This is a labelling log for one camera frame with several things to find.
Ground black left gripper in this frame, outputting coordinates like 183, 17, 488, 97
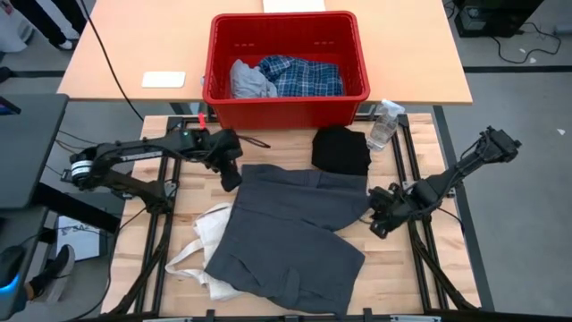
197, 128, 245, 193

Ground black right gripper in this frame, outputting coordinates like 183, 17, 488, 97
366, 182, 421, 240

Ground black t-shirt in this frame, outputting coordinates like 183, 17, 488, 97
311, 125, 373, 177

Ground dark grey cargo shorts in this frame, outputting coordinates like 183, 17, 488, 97
204, 164, 371, 317

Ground red plastic laundry bin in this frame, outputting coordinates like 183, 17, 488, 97
202, 11, 371, 131

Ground cream canvas tote bag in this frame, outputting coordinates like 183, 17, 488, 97
164, 201, 245, 301

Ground clear plastic spray bottle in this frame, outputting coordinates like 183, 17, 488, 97
366, 98, 406, 152

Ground light grey garment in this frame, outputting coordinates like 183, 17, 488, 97
229, 58, 278, 99

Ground white rectangular pad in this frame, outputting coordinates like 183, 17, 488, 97
141, 70, 187, 89

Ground blue plaid shirt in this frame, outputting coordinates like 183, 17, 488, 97
257, 54, 345, 98

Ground white printed booklet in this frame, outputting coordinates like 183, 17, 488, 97
55, 215, 103, 263

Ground black support beam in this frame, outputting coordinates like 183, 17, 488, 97
34, 182, 122, 234

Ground light wooden desk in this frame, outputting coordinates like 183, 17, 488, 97
57, 0, 474, 106

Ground white paper sheet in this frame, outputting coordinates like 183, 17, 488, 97
262, 0, 327, 13

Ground person's foot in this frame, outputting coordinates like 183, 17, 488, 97
24, 243, 76, 306

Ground dark grey flat panel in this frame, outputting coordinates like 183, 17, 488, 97
0, 92, 70, 210

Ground black computer tower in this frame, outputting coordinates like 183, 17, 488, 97
453, 0, 545, 39

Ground black computer mouse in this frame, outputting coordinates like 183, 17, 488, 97
0, 245, 27, 296

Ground person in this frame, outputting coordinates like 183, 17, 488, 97
8, 0, 88, 51

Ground white rounded object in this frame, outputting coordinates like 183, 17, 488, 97
0, 4, 33, 54

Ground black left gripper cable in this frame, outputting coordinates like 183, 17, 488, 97
236, 133, 272, 149

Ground black aluminium table frame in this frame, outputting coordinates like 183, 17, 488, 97
106, 114, 482, 322

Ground long black desk cable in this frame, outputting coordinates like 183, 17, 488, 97
79, 0, 145, 122

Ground black floor cable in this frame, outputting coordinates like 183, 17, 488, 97
489, 21, 563, 64

